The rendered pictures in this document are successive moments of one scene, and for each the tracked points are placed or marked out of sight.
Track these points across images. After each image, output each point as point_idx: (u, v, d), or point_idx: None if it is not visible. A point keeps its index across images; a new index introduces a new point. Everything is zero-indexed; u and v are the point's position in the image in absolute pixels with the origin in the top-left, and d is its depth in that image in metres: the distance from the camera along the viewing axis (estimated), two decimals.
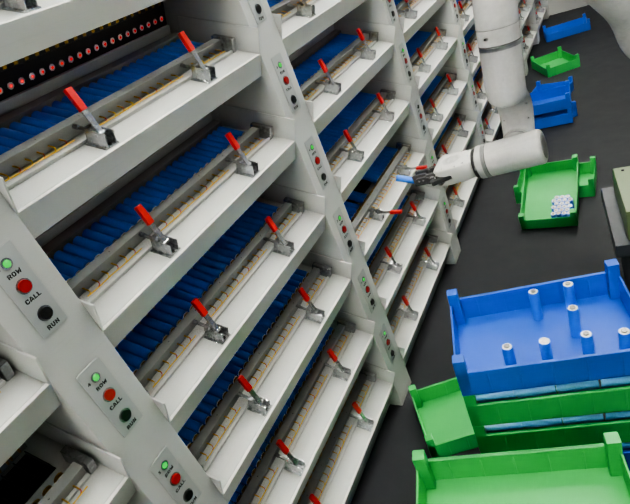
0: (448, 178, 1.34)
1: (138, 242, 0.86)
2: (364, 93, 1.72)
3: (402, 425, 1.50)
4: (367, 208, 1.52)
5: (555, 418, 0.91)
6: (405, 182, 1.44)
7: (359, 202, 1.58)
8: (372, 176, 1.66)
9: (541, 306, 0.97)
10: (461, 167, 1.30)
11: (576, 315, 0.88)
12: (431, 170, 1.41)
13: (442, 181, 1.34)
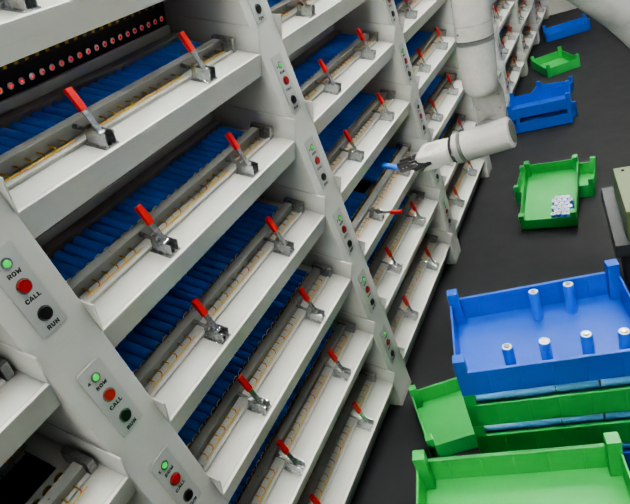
0: (428, 164, 1.48)
1: (138, 242, 0.86)
2: (364, 93, 1.72)
3: (402, 425, 1.50)
4: (367, 208, 1.52)
5: (555, 418, 0.91)
6: None
7: None
8: (372, 176, 1.66)
9: (541, 306, 0.97)
10: (439, 153, 1.44)
11: None
12: (414, 157, 1.55)
13: (423, 167, 1.48)
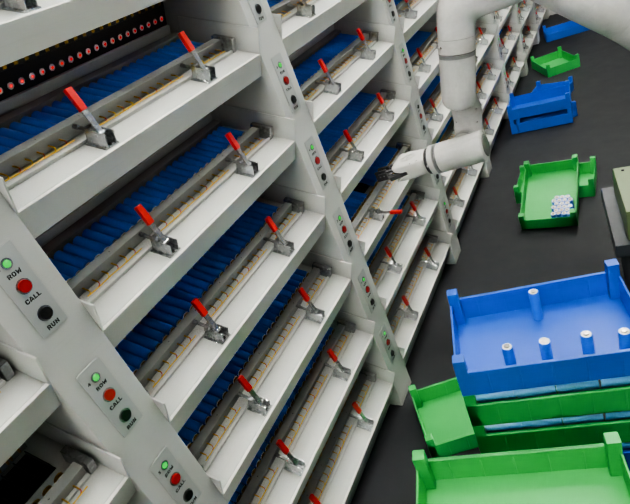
0: (404, 174, 1.50)
1: (138, 242, 0.86)
2: (364, 93, 1.72)
3: (402, 425, 1.50)
4: (367, 208, 1.52)
5: (555, 418, 0.91)
6: None
7: None
8: None
9: (541, 306, 0.97)
10: (415, 164, 1.47)
11: (373, 182, 1.66)
12: (391, 167, 1.58)
13: (399, 177, 1.51)
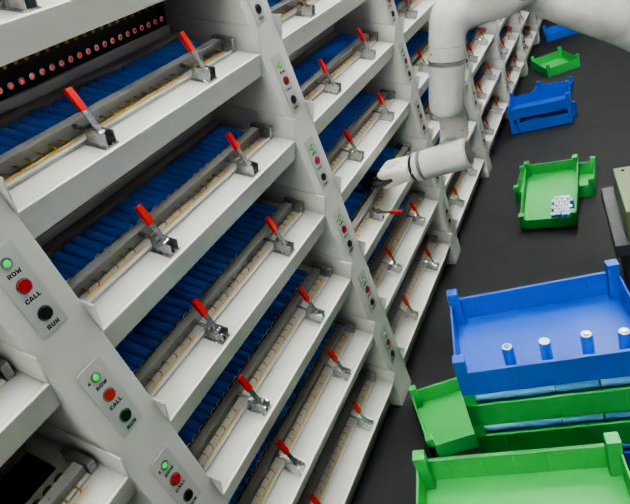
0: (390, 181, 1.51)
1: (138, 242, 0.86)
2: (364, 93, 1.72)
3: (402, 425, 1.50)
4: (367, 208, 1.52)
5: (555, 418, 0.91)
6: None
7: None
8: None
9: (360, 184, 1.63)
10: (399, 171, 1.48)
11: None
12: (378, 172, 1.59)
13: (385, 184, 1.52)
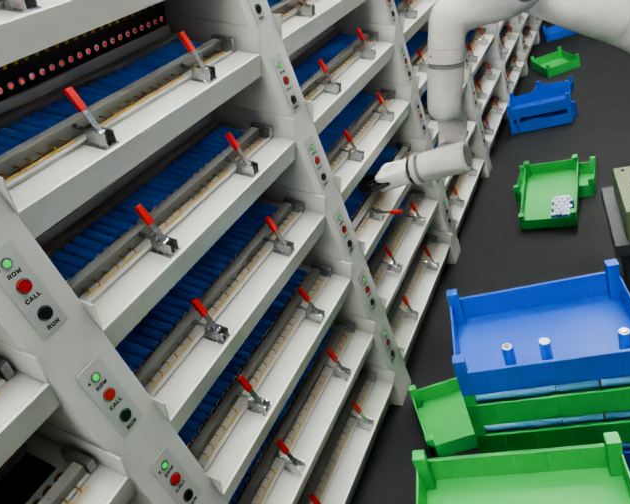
0: (387, 184, 1.50)
1: (138, 242, 0.86)
2: (364, 93, 1.72)
3: (402, 425, 1.50)
4: (367, 208, 1.52)
5: (555, 418, 0.91)
6: None
7: None
8: None
9: None
10: (397, 174, 1.47)
11: None
12: (375, 175, 1.58)
13: (382, 187, 1.50)
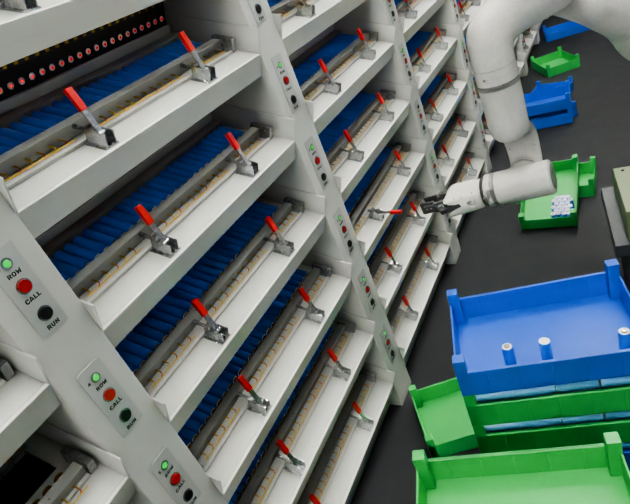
0: None
1: (138, 242, 0.86)
2: (364, 93, 1.72)
3: (402, 425, 1.50)
4: (362, 207, 1.53)
5: (555, 418, 0.91)
6: None
7: None
8: (367, 175, 1.67)
9: None
10: None
11: (368, 181, 1.66)
12: None
13: None
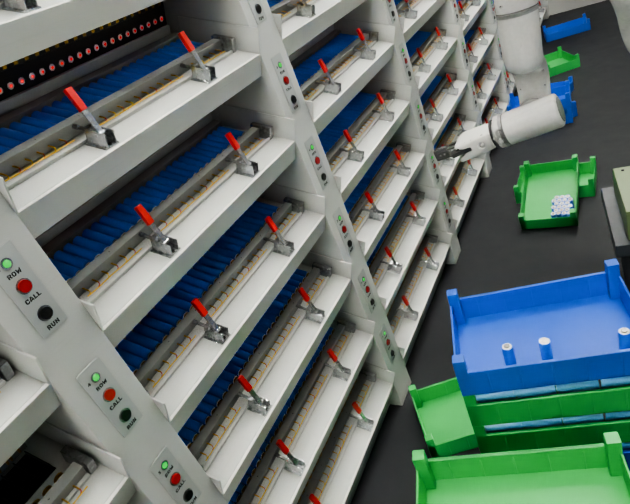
0: None
1: (138, 242, 0.86)
2: (364, 93, 1.72)
3: (402, 425, 1.50)
4: (361, 206, 1.53)
5: (555, 418, 0.91)
6: None
7: None
8: (367, 175, 1.67)
9: None
10: None
11: (368, 181, 1.66)
12: None
13: None
